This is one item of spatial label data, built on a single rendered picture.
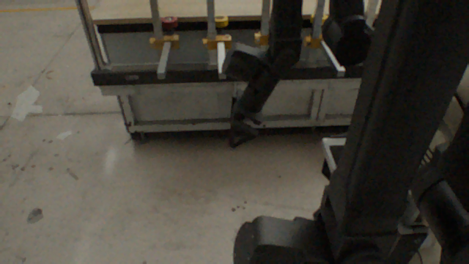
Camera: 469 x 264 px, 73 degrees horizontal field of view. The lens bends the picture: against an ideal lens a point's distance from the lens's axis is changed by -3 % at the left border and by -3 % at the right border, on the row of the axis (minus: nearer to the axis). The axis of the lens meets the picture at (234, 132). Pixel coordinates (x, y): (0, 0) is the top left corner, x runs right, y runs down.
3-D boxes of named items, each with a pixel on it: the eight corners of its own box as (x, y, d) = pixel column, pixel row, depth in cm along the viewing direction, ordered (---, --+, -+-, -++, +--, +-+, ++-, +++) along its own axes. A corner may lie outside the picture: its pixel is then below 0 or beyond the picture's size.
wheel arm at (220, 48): (226, 80, 136) (226, 71, 133) (218, 81, 136) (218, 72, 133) (223, 36, 169) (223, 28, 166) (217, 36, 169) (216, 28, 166)
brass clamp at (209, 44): (231, 50, 157) (231, 39, 154) (203, 50, 157) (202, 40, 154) (230, 44, 162) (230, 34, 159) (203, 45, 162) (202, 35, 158)
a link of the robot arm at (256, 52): (300, 55, 64) (292, 36, 70) (247, 31, 60) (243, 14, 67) (270, 101, 71) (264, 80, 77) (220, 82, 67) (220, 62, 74)
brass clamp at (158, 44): (179, 50, 156) (177, 39, 153) (150, 50, 155) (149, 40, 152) (179, 44, 161) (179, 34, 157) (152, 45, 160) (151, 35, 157)
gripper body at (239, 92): (233, 117, 73) (248, 92, 69) (234, 94, 81) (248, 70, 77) (259, 127, 74) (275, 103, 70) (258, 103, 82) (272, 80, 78)
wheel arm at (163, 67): (165, 81, 135) (164, 71, 132) (157, 81, 134) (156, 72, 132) (174, 36, 167) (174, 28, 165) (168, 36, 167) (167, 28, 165)
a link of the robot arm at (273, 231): (393, 262, 31) (363, 192, 38) (291, 242, 28) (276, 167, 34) (322, 311, 38) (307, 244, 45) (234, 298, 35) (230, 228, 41)
